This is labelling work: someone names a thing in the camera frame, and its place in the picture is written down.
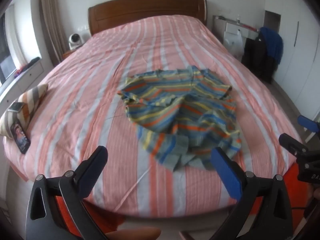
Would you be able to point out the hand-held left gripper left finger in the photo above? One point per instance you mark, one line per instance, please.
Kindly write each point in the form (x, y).
(91, 167)

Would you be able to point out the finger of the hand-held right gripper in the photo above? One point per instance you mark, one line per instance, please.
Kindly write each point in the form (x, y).
(291, 143)
(308, 123)

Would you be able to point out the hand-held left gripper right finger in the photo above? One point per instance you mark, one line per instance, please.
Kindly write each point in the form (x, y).
(225, 170)

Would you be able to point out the multicolour striped shirt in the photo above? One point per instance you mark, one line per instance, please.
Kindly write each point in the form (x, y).
(175, 100)

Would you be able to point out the orange bed base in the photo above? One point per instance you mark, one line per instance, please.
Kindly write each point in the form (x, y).
(291, 182)

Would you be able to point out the white wardrobe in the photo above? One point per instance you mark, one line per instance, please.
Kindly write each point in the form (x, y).
(297, 55)

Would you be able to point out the black smartphone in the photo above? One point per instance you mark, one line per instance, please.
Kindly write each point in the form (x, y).
(20, 136)

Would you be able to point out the black jacket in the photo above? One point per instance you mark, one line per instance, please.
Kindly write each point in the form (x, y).
(255, 55)

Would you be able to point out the blue garment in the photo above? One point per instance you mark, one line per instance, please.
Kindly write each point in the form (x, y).
(273, 42)

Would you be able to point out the striped cushion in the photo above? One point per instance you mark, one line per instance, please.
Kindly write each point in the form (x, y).
(31, 98)

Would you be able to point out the smartwatch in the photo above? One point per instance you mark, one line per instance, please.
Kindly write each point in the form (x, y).
(16, 107)

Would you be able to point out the white plastic bag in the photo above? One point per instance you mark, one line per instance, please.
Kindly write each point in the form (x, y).
(233, 42)

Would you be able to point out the white window cabinet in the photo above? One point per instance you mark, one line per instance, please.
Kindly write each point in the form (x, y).
(27, 76)

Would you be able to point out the wooden nightstand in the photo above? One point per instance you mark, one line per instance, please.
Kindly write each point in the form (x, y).
(68, 53)

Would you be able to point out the white desk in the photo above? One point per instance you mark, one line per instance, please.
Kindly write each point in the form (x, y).
(231, 26)

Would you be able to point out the small white fan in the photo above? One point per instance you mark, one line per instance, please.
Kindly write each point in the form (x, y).
(75, 41)

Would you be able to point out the pink striped bed cover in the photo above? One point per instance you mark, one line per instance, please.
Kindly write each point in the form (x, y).
(162, 45)

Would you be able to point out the window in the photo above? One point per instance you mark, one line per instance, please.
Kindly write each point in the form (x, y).
(6, 52)

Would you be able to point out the beige curtain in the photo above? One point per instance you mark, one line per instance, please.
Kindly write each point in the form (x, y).
(51, 22)

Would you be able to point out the brown wooden headboard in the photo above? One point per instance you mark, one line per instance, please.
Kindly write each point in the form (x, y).
(150, 7)

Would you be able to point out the white wall socket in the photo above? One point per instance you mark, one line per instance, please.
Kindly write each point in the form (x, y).
(82, 27)

